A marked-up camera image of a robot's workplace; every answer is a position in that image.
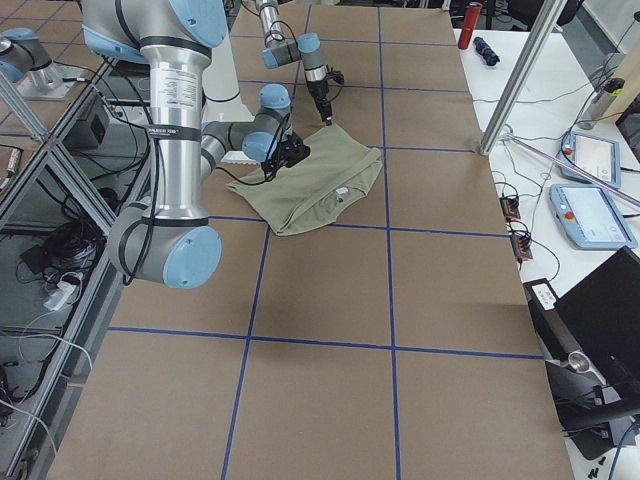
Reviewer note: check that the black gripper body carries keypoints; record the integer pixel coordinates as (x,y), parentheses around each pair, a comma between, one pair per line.
(285,155)
(318,93)

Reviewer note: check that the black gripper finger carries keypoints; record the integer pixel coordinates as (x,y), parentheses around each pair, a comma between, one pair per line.
(327,120)

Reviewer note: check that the olive green long-sleeve shirt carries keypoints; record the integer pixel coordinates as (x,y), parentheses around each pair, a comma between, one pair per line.
(302,198)

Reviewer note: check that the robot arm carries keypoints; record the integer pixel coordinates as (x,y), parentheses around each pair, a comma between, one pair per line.
(283,47)
(166,237)

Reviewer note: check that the red cylindrical bottle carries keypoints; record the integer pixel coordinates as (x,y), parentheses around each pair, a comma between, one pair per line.
(471,17)

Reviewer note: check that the dark blue folded umbrella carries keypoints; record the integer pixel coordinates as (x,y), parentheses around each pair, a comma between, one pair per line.
(485,51)

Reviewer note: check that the blue teach pendant far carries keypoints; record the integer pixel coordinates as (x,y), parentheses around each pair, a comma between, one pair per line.
(597,156)

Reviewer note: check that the blue teach pendant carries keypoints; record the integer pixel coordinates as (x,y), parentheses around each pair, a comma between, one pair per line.
(589,218)
(597,156)

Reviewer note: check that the blue teach pendant near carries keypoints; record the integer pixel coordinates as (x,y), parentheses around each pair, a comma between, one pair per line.
(589,218)

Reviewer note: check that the black laptop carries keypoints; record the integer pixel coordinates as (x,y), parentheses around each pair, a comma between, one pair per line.
(591,335)

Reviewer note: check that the grey aluminium frame post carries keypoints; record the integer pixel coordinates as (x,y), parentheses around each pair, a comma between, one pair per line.
(536,40)

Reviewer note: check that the aluminium frame rail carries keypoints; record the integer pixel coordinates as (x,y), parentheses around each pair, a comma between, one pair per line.
(81,152)

